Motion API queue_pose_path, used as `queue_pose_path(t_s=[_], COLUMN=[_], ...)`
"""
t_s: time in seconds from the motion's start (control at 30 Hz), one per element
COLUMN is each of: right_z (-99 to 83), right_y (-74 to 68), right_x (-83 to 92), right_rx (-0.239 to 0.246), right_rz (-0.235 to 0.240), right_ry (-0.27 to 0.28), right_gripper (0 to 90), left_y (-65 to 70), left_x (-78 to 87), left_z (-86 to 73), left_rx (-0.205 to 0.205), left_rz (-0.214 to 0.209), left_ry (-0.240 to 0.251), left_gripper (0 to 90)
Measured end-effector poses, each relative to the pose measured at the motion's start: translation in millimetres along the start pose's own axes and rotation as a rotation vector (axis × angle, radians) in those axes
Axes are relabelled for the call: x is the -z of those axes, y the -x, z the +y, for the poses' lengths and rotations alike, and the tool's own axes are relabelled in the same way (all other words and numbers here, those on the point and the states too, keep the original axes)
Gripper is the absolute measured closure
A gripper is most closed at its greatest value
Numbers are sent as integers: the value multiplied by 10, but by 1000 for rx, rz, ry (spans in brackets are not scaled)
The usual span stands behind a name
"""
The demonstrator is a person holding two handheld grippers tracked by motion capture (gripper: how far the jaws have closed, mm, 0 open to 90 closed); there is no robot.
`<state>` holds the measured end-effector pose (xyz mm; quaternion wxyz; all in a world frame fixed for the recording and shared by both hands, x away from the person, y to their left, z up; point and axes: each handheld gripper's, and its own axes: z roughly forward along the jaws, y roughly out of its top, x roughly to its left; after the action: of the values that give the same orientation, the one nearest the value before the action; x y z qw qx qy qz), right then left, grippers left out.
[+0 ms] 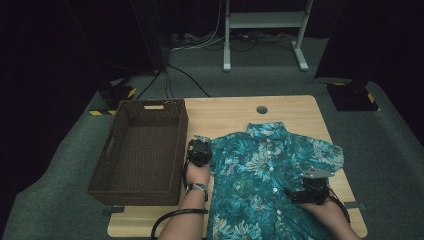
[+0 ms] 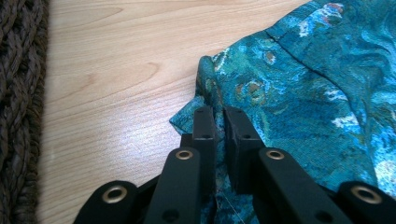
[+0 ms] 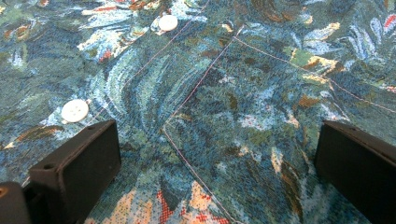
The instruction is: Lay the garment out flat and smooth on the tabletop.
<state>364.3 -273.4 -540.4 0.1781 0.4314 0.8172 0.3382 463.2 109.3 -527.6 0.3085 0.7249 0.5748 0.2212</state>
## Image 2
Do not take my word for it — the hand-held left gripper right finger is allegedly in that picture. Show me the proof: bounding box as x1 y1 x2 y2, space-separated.
222 105 266 196

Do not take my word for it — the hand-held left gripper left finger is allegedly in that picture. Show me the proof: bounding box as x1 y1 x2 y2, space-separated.
179 105 218 194

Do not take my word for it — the teal floral shirt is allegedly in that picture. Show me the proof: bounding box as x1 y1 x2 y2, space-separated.
169 0 396 224

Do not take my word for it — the brown woven basket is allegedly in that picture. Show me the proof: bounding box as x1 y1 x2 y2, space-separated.
0 0 50 224

